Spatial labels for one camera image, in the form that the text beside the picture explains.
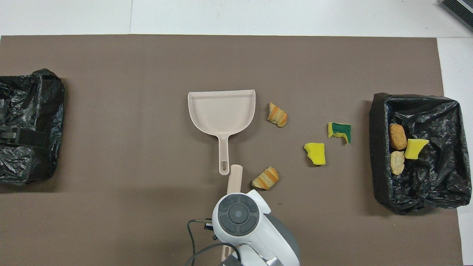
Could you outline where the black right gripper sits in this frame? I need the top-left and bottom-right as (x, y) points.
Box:
(204, 218), (219, 241)

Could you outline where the beige plastic dustpan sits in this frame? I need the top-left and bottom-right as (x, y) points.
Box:
(187, 89), (256, 176)

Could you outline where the beige brush with black bristles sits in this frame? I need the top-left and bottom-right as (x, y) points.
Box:
(221, 164), (244, 265)

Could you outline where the striped croissant piece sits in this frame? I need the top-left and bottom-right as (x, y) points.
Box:
(267, 102), (288, 128)
(251, 166), (279, 191)
(390, 150), (406, 175)

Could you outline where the black bag lined bin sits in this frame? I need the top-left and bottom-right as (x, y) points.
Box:
(0, 68), (65, 185)
(369, 92), (473, 215)

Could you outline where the small green yellow sponge piece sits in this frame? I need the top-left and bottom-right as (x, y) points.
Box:
(404, 138), (430, 160)

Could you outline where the dark ribbed device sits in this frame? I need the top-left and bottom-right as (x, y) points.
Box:
(440, 0), (473, 32)

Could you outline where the brown bread roll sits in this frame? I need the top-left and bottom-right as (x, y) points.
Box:
(388, 123), (408, 151)

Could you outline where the brown table mat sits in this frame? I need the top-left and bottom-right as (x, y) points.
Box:
(0, 34), (464, 266)

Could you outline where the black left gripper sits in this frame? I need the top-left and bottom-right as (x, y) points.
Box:
(0, 129), (48, 149)

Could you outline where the notched green yellow sponge piece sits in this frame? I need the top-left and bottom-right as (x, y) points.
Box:
(327, 122), (352, 144)

